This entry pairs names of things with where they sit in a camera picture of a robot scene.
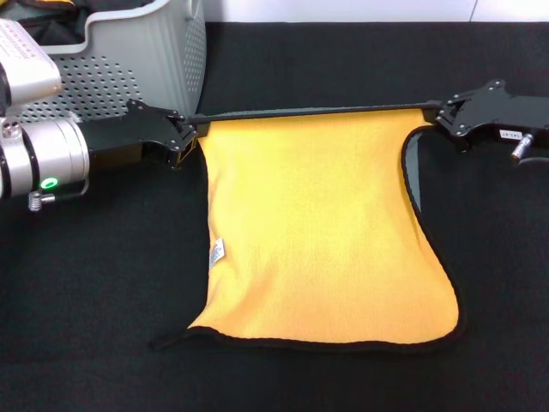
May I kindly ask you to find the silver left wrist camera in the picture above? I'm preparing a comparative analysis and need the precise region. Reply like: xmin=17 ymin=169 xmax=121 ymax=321
xmin=0 ymin=16 xmax=63 ymax=106

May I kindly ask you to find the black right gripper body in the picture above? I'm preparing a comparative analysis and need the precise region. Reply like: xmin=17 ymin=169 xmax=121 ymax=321
xmin=437 ymin=79 xmax=549 ymax=154

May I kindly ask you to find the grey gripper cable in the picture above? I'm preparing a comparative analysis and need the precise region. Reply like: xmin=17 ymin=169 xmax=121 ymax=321
xmin=510 ymin=132 xmax=549 ymax=168
xmin=27 ymin=178 xmax=91 ymax=212

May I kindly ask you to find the black tablecloth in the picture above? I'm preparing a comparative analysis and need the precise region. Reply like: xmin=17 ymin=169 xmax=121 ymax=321
xmin=0 ymin=21 xmax=549 ymax=412

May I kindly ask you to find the grey and yellow towel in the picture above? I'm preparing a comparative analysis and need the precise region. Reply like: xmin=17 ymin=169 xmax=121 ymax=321
xmin=148 ymin=105 xmax=468 ymax=355

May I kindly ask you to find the dark folded towel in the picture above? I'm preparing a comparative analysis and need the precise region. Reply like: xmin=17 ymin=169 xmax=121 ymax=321
xmin=0 ymin=0 xmax=162 ymax=46

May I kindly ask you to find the grey right gripper cable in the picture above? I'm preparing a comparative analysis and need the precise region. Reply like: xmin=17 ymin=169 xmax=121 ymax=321
xmin=510 ymin=132 xmax=549 ymax=168

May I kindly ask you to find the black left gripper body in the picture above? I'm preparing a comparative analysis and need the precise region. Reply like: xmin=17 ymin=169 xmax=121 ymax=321
xmin=83 ymin=99 xmax=181 ymax=173

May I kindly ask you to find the grey perforated storage box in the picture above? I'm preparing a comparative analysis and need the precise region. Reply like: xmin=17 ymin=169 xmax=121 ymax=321
xmin=16 ymin=0 xmax=209 ymax=125

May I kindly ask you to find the grey left gripper cable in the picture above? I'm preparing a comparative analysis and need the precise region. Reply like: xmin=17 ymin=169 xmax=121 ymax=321
xmin=27 ymin=178 xmax=91 ymax=212

